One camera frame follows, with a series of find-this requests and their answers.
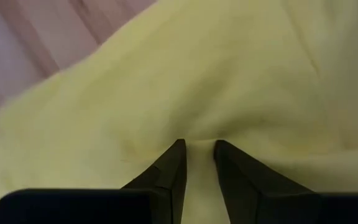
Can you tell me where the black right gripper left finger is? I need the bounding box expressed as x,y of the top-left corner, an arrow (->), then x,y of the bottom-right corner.
121,139 -> 188,224

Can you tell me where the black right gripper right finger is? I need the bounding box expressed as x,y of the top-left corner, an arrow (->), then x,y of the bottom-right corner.
213,139 -> 322,224

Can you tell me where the yellow t-shirt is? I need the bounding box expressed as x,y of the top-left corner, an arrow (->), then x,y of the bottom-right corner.
0,0 -> 358,224

